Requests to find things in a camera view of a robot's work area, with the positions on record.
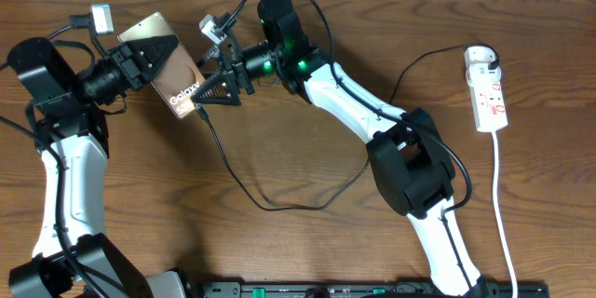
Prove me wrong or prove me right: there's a bronze Galaxy smartphone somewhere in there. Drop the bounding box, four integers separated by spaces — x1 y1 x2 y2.
118 12 205 119

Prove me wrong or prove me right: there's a black charging cable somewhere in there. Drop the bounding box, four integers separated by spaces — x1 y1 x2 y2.
195 43 501 212

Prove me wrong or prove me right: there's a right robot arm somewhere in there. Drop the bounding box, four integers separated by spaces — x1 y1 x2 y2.
191 0 488 297

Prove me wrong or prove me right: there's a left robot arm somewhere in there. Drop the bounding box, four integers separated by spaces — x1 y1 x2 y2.
7 34 186 297

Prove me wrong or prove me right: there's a white USB charger adapter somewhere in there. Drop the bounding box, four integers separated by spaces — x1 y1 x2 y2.
464 45 499 70

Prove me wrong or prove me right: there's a white power strip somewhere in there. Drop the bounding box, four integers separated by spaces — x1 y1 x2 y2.
466 63 508 133

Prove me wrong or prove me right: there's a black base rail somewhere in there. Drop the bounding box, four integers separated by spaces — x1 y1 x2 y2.
198 281 550 298

